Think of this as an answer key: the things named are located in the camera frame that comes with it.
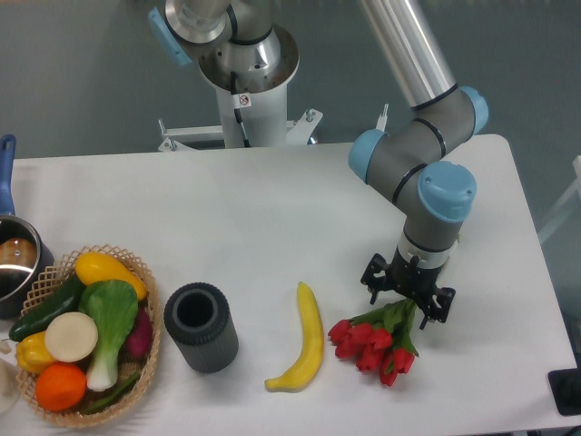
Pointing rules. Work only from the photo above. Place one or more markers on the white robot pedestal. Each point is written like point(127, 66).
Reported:
point(250, 83)

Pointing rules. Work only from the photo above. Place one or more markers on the yellow banana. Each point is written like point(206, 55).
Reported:
point(301, 373)

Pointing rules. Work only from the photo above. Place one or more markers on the green bok choy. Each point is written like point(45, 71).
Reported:
point(113, 306)

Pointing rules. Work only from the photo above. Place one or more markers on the blue handled saucepan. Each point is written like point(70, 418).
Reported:
point(23, 253)

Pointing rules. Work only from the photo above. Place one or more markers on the orange fruit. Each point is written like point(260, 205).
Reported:
point(60, 386)

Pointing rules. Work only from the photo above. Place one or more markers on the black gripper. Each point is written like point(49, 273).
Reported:
point(413, 272)

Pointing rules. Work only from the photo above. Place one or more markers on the black device at table edge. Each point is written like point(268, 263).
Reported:
point(565, 387)

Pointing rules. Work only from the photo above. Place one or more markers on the dark grey ribbed vase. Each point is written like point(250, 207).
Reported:
point(198, 318)

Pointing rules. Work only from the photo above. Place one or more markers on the green chili pepper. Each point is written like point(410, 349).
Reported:
point(113, 397)

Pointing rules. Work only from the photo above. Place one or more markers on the purple sweet potato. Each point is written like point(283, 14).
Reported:
point(140, 339)

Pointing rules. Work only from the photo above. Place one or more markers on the yellow squash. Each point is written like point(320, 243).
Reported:
point(93, 267)

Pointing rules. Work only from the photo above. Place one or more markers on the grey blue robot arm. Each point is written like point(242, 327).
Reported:
point(409, 167)

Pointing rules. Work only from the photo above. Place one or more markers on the yellow bell pepper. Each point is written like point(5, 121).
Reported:
point(32, 354)

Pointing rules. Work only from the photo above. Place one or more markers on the white round radish slice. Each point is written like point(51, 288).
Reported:
point(71, 337)

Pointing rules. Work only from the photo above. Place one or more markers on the white frame at right edge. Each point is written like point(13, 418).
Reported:
point(562, 208)

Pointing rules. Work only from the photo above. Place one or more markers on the red tulip bouquet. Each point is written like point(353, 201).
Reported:
point(378, 341)

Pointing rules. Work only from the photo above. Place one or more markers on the dark green cucumber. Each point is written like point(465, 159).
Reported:
point(65, 299)

